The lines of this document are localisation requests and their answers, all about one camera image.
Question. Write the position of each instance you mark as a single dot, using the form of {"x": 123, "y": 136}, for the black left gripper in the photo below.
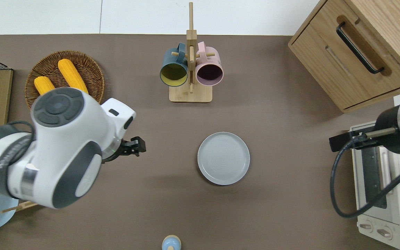
{"x": 132, "y": 146}

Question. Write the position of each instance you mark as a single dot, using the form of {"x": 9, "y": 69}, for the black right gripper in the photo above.
{"x": 347, "y": 140}

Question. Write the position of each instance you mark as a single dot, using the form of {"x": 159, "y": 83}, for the gray plate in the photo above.
{"x": 223, "y": 158}

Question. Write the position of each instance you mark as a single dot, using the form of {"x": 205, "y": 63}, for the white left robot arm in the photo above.
{"x": 54, "y": 146}

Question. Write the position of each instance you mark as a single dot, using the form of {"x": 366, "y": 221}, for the white toaster oven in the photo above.
{"x": 377, "y": 208}

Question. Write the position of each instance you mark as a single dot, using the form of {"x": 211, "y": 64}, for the wooden mug rack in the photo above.
{"x": 190, "y": 95}

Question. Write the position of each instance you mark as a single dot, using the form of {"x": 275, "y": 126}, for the wooden cabinet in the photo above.
{"x": 332, "y": 62}

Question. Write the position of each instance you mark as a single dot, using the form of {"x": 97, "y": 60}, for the brown wicker basket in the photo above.
{"x": 89, "y": 73}

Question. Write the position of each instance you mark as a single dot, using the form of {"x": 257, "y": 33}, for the dark blue mug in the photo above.
{"x": 172, "y": 64}

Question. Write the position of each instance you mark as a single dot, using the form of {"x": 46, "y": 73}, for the yellow corn cob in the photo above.
{"x": 43, "y": 84}
{"x": 71, "y": 74}

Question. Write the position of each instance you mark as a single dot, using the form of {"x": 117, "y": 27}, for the pink mug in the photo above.
{"x": 209, "y": 66}

